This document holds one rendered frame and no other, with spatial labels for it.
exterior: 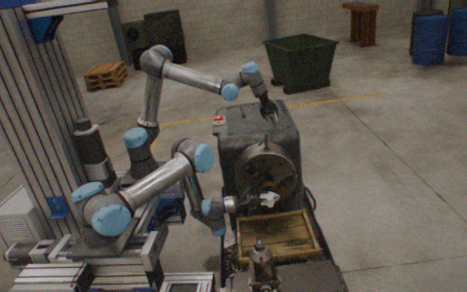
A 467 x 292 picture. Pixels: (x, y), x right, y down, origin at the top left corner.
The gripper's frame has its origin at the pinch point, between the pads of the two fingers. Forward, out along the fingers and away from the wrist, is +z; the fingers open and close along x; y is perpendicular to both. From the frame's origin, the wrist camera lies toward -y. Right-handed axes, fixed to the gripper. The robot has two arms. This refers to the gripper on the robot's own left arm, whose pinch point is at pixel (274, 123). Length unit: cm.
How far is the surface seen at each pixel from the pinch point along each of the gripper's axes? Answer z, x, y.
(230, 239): 63, -55, -3
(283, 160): 11.8, -2.7, 18.2
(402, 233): 155, 57, -45
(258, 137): 3.4, -11.0, 0.4
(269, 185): 15.1, -13.1, 29.0
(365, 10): 140, 305, -738
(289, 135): 9.1, 4.9, 1.2
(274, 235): 37, -21, 37
